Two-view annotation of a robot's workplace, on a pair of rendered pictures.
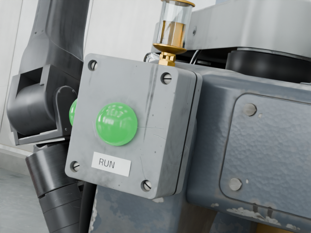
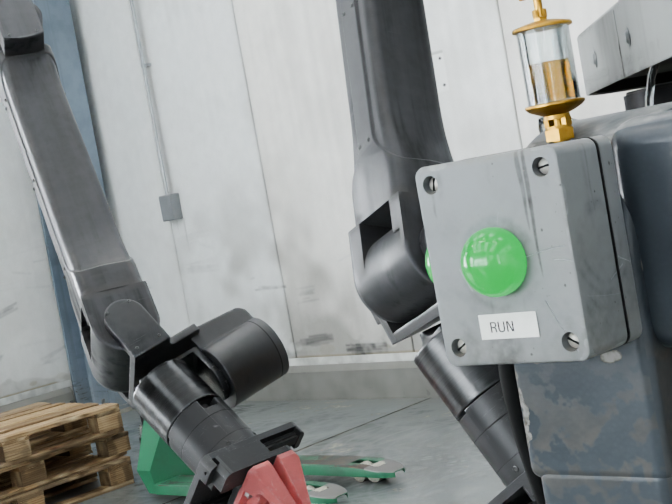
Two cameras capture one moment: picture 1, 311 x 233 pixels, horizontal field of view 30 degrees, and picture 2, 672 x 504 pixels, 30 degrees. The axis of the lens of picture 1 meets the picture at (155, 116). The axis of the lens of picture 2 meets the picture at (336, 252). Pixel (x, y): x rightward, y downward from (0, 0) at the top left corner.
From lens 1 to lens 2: 15 cm
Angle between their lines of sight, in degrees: 18
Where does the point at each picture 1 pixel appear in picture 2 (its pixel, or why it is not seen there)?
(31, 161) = (424, 361)
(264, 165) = not seen: outside the picture
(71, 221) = not seen: hidden behind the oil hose
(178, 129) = (592, 237)
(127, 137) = (515, 276)
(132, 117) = (511, 243)
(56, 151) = not seen: hidden behind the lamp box
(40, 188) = (454, 402)
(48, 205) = (477, 426)
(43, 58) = (384, 186)
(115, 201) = (549, 382)
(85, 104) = (441, 248)
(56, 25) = (387, 123)
